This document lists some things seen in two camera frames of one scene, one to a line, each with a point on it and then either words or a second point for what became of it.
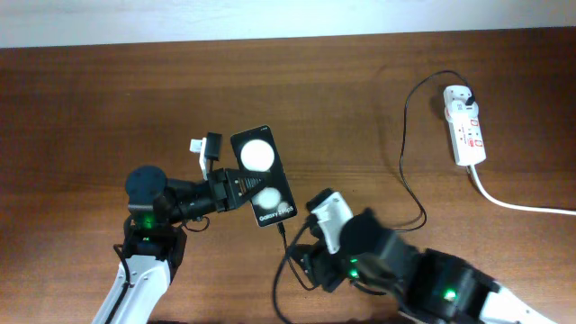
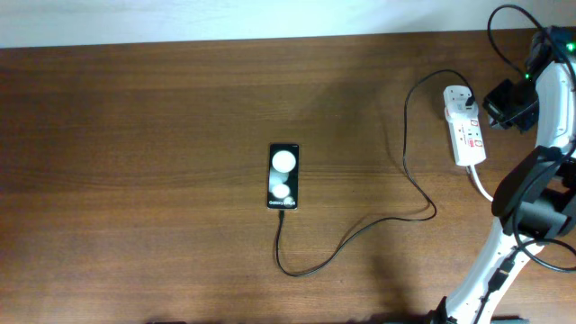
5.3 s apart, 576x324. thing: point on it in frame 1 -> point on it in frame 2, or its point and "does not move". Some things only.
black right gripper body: [337, 264] -> [510, 102]
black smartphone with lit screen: [256, 148] -> [283, 175]
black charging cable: [470, 101] -> [372, 226]
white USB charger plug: [458, 102] does not move
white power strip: [466, 138] does not move
